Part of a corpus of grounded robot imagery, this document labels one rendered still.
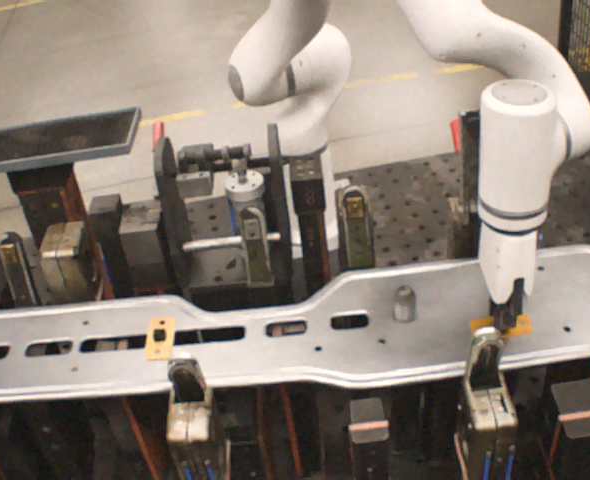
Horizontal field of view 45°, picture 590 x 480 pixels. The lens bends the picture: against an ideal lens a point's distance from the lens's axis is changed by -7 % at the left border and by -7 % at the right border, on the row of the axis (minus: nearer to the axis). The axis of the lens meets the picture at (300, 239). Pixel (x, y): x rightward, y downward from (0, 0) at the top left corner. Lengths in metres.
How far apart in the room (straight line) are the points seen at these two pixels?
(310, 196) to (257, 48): 0.31
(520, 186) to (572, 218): 0.93
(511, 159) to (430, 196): 0.99
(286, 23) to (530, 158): 0.54
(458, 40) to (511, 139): 0.13
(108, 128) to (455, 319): 0.64
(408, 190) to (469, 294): 0.78
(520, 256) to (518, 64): 0.22
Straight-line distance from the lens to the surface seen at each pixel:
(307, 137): 1.41
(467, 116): 1.06
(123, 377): 1.02
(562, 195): 1.83
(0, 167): 1.26
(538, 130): 0.80
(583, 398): 0.98
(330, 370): 0.97
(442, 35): 0.84
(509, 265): 0.88
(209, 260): 1.23
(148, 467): 1.20
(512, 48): 0.87
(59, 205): 1.31
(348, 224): 1.11
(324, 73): 1.37
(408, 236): 1.67
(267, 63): 1.28
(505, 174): 0.82
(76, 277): 1.16
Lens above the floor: 1.71
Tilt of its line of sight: 37 degrees down
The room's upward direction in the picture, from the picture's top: 7 degrees counter-clockwise
